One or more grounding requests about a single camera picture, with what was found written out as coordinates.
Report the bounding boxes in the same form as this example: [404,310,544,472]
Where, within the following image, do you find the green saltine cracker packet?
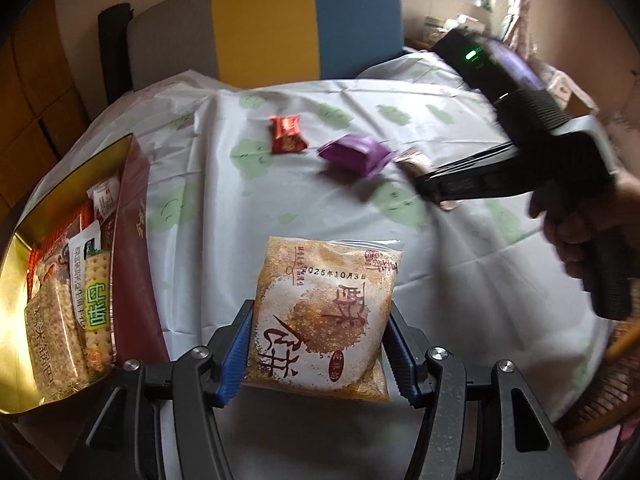
[80,250,118,373]

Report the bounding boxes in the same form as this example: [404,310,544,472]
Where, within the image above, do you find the puffed rice cracker packet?
[22,280,93,403]

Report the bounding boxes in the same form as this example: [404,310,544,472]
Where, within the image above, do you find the red wrapped candy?
[268,115,308,155]

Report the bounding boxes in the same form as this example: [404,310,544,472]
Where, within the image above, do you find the red snack packet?
[27,205,96,301]

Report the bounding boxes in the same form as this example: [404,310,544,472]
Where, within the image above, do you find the small white packet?
[87,175,123,221]

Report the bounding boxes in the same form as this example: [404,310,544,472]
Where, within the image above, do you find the person's right hand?
[529,167,640,281]

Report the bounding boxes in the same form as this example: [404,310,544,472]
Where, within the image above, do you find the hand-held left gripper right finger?
[382,300,568,480]

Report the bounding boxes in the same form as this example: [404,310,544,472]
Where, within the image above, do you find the grey yellow blue chair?
[97,0,406,106]

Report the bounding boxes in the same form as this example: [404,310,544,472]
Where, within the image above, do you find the wicker basket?
[555,320,640,441]

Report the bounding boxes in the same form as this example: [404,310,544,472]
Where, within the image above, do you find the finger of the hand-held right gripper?
[425,141,523,175]
[416,159,613,204]

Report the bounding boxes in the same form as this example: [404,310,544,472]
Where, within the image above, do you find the purple snack packet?
[317,133,398,181]

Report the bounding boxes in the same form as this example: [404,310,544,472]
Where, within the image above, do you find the round pastry packet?
[244,236,403,403]

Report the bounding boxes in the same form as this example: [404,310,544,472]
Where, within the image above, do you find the maroon gift box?
[0,132,171,416]

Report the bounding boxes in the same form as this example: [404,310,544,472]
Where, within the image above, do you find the cloud print tablecloth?
[15,47,616,411]

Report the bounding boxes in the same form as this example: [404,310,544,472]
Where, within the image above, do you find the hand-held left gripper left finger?
[60,299,256,480]

